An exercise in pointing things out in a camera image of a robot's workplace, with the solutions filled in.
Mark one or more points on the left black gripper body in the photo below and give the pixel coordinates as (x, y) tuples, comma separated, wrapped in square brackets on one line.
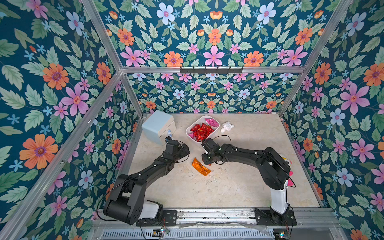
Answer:
[(179, 153)]

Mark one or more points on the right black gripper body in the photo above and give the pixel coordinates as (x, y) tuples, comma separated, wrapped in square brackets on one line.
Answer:
[(208, 146)]

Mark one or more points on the orange tea bag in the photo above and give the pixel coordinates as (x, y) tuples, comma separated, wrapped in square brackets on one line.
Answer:
[(200, 168)]

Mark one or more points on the red tea bag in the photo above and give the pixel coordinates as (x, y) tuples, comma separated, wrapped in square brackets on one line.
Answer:
[(200, 136), (195, 128), (205, 130)]

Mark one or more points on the white plastic storage box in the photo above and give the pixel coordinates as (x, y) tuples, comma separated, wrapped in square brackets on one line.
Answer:
[(200, 121)]

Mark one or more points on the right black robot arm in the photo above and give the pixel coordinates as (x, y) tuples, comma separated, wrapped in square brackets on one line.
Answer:
[(274, 169)]

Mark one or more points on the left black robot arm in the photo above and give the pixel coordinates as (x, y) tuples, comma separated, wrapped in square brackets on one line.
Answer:
[(126, 201)]

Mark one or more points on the light blue drawer cabinet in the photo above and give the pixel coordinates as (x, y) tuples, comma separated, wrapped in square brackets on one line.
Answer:
[(159, 126)]

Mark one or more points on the small white bear figurine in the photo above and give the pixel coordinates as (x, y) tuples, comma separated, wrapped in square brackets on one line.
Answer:
[(227, 126)]

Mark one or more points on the white ventilation grille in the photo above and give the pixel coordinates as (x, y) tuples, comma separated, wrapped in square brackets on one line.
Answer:
[(187, 234)]

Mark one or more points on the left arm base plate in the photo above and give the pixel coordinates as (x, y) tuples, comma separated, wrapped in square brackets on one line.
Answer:
[(166, 218)]

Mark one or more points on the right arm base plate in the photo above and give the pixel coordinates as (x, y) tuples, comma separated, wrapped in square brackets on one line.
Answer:
[(269, 217)]

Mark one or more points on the black hook rail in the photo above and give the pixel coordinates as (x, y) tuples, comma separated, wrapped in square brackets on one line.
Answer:
[(211, 70)]

